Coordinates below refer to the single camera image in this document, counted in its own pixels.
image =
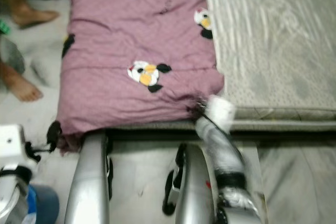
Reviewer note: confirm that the grey robot leg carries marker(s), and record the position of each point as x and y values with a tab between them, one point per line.
89	182
197	192

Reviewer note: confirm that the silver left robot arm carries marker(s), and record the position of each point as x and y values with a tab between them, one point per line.
13	198

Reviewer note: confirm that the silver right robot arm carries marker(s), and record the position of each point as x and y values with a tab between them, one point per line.
228	156

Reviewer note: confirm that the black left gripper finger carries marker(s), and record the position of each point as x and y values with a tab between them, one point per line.
54	134

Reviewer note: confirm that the barefoot person in green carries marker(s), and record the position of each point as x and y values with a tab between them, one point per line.
31	17

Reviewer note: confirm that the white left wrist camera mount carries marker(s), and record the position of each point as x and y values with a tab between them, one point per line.
13	142

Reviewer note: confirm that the pink quilt cartoon print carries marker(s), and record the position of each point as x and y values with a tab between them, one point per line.
136	35

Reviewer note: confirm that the grey right robot leg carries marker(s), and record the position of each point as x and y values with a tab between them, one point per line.
197	192

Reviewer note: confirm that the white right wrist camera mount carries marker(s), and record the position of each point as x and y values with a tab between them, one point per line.
221	111

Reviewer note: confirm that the white quilted mattress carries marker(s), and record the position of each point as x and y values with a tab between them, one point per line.
273	40

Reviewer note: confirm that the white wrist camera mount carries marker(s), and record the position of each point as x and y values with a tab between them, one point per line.
221	111
13	142

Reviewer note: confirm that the grey left robot leg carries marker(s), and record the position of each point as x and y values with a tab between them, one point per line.
89	182

